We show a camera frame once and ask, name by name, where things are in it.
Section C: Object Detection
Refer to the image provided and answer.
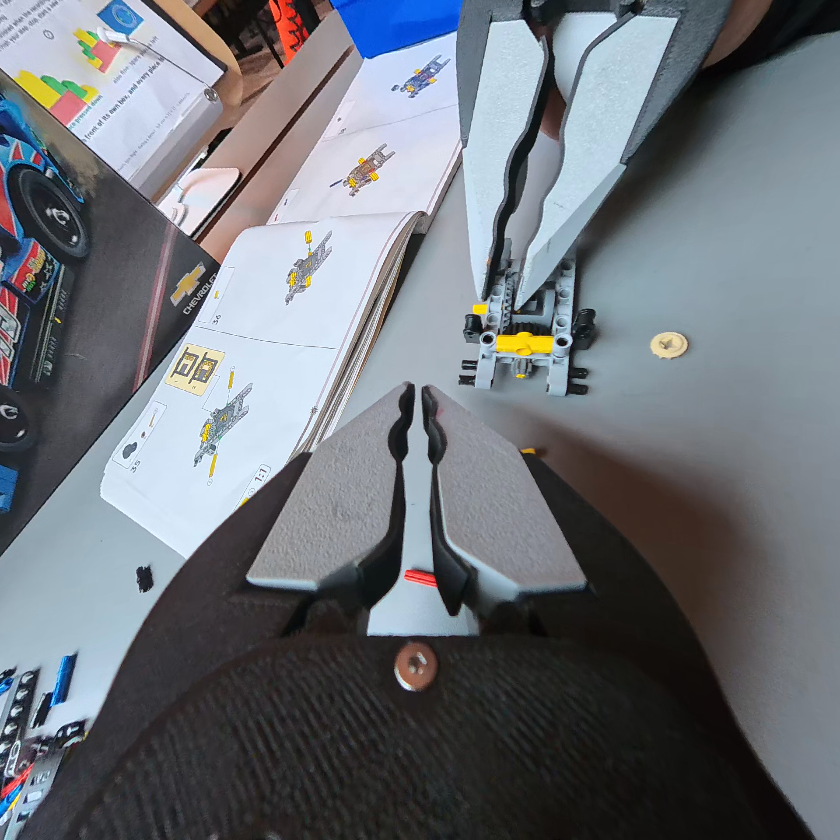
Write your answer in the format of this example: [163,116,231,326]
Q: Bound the white rounded object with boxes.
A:
[152,167,242,238]

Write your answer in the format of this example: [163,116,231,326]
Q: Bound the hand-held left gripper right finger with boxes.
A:
[422,384,589,627]

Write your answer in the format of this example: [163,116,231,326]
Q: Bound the blue plastic bin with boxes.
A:
[330,0,463,61]

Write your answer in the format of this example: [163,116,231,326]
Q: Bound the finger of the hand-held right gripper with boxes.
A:
[461,17,551,298]
[514,14,679,311]

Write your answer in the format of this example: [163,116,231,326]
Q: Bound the clear acrylic sign stand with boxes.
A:
[0,0,228,183]

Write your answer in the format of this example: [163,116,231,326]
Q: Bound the orange and black bag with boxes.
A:
[266,0,324,70]

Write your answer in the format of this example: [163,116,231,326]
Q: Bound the lego instruction booklet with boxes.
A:
[100,51,465,560]

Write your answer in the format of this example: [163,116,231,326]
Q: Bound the pile of loose lego pieces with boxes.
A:
[0,651,89,826]

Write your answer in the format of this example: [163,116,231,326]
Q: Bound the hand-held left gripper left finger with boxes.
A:
[245,382,416,616]

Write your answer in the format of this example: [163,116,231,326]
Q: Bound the beige side table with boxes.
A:
[151,10,368,245]

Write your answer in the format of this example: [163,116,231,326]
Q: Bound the person's right hand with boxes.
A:
[539,0,756,142]

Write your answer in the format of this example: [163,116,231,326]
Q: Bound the black car-print lego box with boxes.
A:
[0,69,222,559]

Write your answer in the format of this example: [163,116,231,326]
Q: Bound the grey lego chassis assembly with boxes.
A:
[457,246,598,398]

